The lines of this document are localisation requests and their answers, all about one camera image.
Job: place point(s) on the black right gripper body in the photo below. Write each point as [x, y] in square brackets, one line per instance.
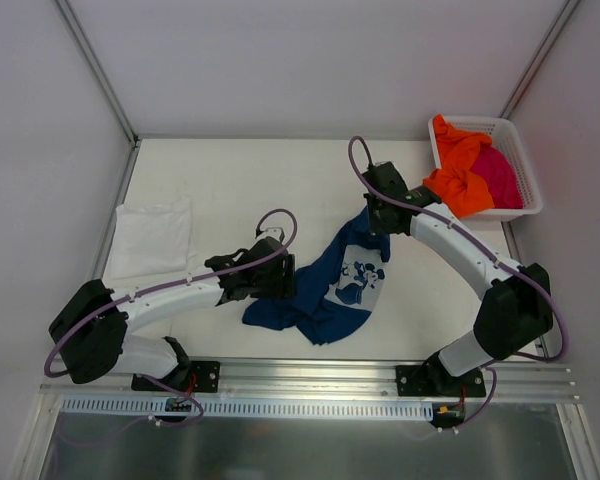
[376, 215]

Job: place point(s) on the blue printed t shirt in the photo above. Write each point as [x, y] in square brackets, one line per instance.
[337, 293]

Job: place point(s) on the orange t shirt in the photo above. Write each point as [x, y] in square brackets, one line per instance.
[466, 193]

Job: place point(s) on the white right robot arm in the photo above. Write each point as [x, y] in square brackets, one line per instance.
[513, 312]

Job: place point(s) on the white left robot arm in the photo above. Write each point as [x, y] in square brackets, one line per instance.
[96, 333]

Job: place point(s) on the pink t shirt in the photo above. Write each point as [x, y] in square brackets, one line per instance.
[492, 166]

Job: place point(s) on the folded white t shirt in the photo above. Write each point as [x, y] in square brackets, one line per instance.
[151, 240]

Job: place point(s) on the white plastic basket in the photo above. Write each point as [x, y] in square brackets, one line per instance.
[505, 139]

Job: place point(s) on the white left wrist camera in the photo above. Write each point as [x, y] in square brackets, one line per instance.
[274, 233]

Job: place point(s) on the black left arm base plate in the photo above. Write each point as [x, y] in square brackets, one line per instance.
[191, 376]

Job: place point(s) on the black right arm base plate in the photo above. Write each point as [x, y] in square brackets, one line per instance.
[427, 381]

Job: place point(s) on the aluminium mounting rail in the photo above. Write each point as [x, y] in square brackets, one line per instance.
[516, 381]

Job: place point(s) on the white slotted cable duct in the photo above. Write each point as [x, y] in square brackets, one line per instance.
[249, 408]

